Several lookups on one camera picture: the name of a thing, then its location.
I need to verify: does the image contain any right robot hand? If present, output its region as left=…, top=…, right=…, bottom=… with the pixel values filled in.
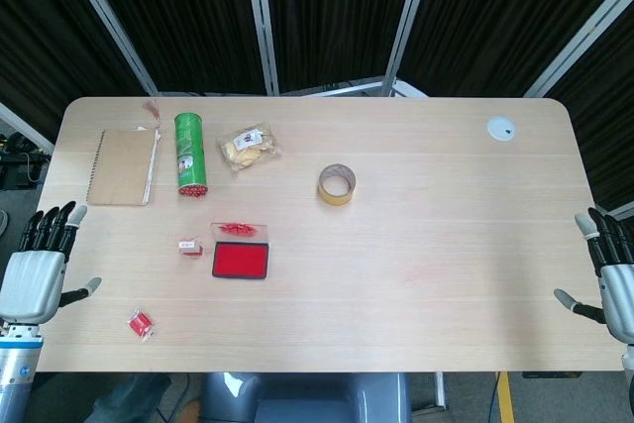
left=553, top=206, right=634, bottom=345

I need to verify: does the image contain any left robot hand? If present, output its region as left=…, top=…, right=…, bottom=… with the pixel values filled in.
left=0, top=200, right=103, bottom=326

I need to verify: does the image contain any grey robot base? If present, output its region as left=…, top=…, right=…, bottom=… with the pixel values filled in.
left=199, top=371, right=413, bottom=423

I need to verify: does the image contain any red ink pad clear lid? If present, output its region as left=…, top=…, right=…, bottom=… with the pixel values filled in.
left=210, top=221, right=271, bottom=281

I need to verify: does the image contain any small red wrapped packet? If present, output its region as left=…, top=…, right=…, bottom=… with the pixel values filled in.
left=125, top=309, right=158, bottom=344

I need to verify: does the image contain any brown spiral notebook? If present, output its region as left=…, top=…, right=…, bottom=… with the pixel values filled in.
left=85, top=127, right=162, bottom=208

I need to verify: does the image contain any white table leg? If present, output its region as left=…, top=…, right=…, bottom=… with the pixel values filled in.
left=434, top=371, right=448, bottom=410

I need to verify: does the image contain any green cylindrical can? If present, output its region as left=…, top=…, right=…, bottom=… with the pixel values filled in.
left=172, top=112, right=211, bottom=199

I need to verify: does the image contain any red tassel bookmark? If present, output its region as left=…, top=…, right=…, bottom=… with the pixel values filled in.
left=142, top=99, right=162, bottom=130

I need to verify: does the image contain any clear bag of cookies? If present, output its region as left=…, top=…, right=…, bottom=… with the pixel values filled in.
left=216, top=121, right=283, bottom=177

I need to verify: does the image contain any yellow tape roll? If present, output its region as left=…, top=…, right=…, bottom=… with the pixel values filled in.
left=317, top=162, right=359, bottom=207

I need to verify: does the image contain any black equipment with cables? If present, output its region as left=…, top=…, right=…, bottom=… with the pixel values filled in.
left=0, top=131, right=53, bottom=192

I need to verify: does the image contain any yellow strap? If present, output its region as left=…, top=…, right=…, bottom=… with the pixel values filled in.
left=496, top=371, right=514, bottom=423

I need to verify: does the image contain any grey partition frame post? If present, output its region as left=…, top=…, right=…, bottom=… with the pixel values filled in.
left=0, top=100, right=56, bottom=153
left=241, top=0, right=281, bottom=97
left=55, top=0, right=160, bottom=96
left=523, top=0, right=634, bottom=99
left=381, top=0, right=437, bottom=96

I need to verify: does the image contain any white round cable grommet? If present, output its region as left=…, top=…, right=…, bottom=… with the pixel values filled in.
left=485, top=115, right=517, bottom=144

